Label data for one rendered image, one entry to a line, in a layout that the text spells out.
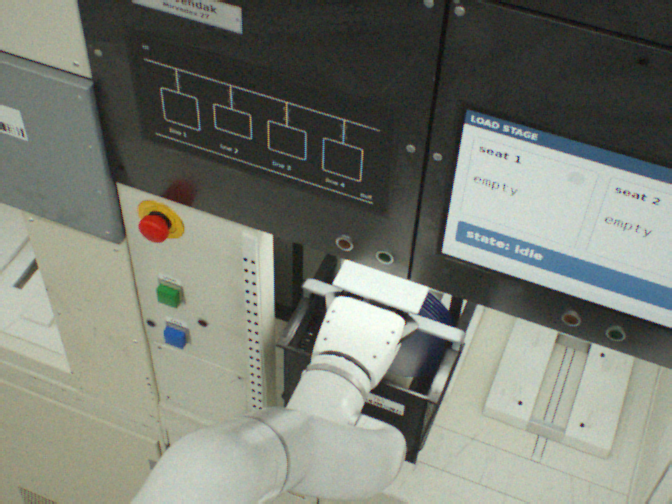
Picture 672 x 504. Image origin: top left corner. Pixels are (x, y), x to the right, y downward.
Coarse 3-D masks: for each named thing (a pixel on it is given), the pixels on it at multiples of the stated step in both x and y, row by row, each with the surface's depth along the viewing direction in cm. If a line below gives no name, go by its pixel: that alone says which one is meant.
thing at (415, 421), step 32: (320, 288) 141; (352, 288) 132; (384, 288) 132; (416, 288) 132; (320, 320) 148; (416, 320) 138; (288, 352) 138; (448, 352) 138; (288, 384) 144; (384, 384) 134; (416, 384) 158; (448, 384) 150; (384, 416) 140; (416, 416) 137; (416, 448) 143
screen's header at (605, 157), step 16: (496, 128) 95; (512, 128) 94; (528, 128) 93; (544, 144) 94; (560, 144) 93; (576, 144) 92; (592, 160) 93; (608, 160) 92; (624, 160) 92; (640, 160) 91; (656, 176) 91
